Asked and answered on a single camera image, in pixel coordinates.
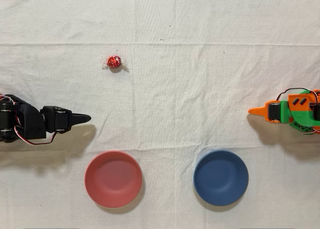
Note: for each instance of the red bowl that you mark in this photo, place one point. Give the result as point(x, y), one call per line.
point(113, 179)

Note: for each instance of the white tablecloth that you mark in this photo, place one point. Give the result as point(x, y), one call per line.
point(175, 89)

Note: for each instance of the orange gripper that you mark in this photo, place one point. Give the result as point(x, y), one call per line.
point(274, 112)

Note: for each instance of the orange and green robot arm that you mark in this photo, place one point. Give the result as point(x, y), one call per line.
point(302, 114)

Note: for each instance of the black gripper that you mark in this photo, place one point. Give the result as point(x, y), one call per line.
point(61, 118)

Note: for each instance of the red foil candy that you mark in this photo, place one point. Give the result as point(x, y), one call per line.
point(114, 61)

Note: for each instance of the blue bowl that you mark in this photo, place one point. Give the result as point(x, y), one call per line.
point(221, 177)

